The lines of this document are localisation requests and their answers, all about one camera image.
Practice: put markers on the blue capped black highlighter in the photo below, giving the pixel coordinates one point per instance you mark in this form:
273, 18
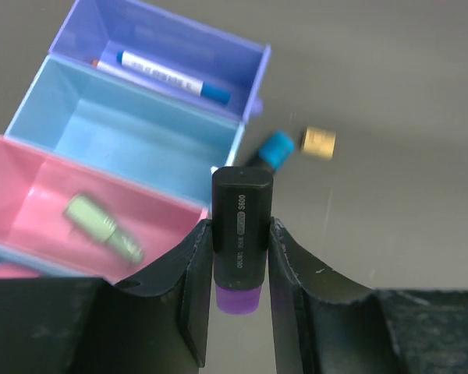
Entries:
273, 153

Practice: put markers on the small yellow eraser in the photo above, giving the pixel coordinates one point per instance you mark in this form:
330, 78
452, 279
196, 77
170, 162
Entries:
319, 143

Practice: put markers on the green highlighter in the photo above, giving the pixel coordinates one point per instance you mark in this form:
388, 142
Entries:
95, 221

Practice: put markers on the pink drawer bin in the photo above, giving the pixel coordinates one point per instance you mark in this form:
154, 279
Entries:
35, 189

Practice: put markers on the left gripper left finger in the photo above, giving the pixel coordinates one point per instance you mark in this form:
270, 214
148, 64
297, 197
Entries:
154, 321

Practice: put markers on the purple capped black highlighter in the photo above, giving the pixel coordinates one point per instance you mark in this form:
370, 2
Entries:
240, 222

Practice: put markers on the white peach pencil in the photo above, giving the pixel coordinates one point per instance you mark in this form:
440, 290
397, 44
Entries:
104, 66

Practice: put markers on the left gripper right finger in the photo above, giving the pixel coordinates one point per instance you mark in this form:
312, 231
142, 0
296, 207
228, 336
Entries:
324, 322

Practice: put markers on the light blue drawer bin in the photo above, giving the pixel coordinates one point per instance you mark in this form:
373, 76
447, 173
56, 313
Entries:
106, 123

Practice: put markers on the purple drawer bin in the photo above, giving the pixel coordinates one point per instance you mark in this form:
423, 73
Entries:
98, 30

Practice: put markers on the white blue whiteboard marker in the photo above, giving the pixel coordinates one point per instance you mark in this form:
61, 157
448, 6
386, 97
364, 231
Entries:
172, 77

